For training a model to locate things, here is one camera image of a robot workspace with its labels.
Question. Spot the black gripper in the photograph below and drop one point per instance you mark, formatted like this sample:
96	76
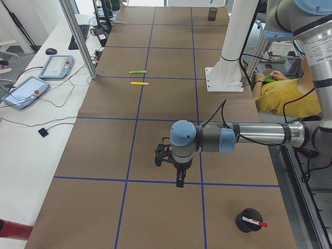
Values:
181	167

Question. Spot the red marker pen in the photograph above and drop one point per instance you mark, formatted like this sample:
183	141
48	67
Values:
255	222

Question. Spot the green highlighter pen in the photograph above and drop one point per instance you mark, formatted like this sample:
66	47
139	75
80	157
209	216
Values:
137	72

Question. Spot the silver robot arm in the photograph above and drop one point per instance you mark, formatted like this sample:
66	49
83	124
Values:
308	22

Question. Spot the yellow highlighter pen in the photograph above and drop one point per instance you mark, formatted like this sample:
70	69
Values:
139	83

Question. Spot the person in yellow shirt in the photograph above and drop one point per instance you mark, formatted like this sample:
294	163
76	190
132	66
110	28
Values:
290	97

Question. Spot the small black square device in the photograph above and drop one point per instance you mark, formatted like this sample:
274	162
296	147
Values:
43	132

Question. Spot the upper blue teach pendant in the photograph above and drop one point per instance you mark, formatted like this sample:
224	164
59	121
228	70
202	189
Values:
57	67

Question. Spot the blue teach pendant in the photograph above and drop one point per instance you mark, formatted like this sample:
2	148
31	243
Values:
57	67
26	93

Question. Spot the far black mesh pen cup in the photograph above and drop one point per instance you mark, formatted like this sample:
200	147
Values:
212	14

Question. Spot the lower blue teach pendant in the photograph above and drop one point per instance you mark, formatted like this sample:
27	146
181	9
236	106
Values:
26	93

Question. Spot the black computer mouse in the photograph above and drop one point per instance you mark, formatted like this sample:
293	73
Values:
51	51

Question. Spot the red fire extinguisher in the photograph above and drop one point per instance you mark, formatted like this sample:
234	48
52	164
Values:
17	231

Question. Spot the aluminium frame post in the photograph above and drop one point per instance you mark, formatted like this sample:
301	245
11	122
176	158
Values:
74	27

